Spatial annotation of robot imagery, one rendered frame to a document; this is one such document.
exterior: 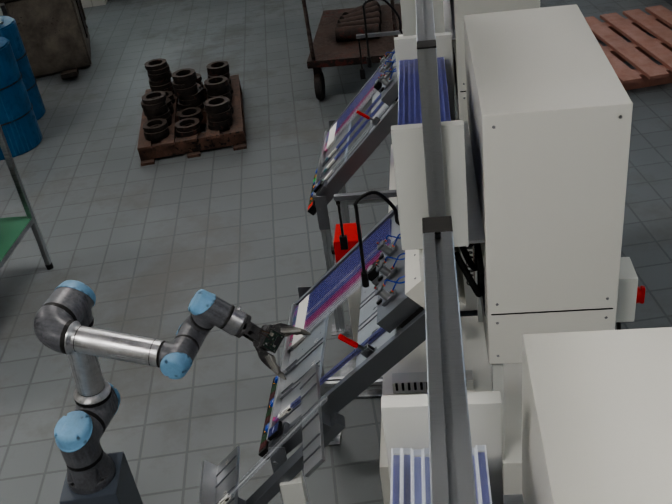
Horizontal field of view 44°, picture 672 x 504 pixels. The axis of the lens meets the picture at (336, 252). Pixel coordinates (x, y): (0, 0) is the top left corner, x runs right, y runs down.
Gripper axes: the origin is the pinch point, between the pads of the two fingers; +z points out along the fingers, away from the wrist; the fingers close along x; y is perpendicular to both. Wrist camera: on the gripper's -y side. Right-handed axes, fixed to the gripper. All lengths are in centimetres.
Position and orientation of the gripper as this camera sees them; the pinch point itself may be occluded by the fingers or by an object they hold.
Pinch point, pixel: (298, 356)
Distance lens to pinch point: 243.8
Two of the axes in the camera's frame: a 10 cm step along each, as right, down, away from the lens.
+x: 4.7, -8.7, 1.5
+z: 8.3, 5.0, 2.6
